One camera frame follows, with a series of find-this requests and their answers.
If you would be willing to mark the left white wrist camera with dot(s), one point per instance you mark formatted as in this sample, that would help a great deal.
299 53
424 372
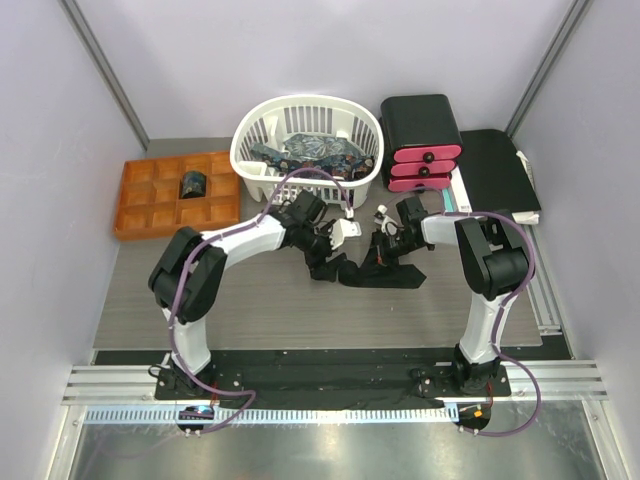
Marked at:
343 229

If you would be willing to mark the white plastic basket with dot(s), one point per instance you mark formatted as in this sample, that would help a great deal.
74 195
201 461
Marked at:
275 120

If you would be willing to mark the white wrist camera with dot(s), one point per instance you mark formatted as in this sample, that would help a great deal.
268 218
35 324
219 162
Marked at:
387 225
343 229

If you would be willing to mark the black pink drawer box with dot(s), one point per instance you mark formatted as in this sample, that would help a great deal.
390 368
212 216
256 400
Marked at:
422 142

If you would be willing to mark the black tie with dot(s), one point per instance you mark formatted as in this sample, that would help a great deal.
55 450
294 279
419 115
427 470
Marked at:
350 275

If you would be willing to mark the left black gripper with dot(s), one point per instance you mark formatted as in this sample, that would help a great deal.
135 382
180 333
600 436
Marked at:
320 269

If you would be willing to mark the black folder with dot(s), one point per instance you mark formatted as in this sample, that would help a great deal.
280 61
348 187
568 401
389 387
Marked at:
493 175

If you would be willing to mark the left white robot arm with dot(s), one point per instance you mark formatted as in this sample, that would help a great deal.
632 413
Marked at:
186 280

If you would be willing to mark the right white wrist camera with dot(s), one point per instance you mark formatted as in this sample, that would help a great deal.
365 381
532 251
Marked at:
387 225

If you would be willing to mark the orange wooden compartment tray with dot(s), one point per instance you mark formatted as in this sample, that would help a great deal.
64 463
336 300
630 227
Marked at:
151 205

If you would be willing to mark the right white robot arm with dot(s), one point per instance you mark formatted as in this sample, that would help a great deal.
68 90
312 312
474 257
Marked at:
497 264

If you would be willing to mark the floral patterned ties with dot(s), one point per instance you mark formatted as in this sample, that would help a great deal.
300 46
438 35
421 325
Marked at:
336 156

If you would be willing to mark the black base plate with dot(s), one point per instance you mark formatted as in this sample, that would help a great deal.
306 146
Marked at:
327 380

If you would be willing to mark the rolled dark patterned tie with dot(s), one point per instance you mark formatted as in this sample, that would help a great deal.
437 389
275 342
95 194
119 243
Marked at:
193 185

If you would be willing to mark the white teal book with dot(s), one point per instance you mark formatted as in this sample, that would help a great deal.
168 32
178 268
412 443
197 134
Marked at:
461 202

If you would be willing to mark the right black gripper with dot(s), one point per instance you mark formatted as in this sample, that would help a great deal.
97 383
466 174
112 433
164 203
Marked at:
381 254

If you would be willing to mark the aluminium rail frame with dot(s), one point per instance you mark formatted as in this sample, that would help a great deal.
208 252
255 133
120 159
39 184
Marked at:
121 395

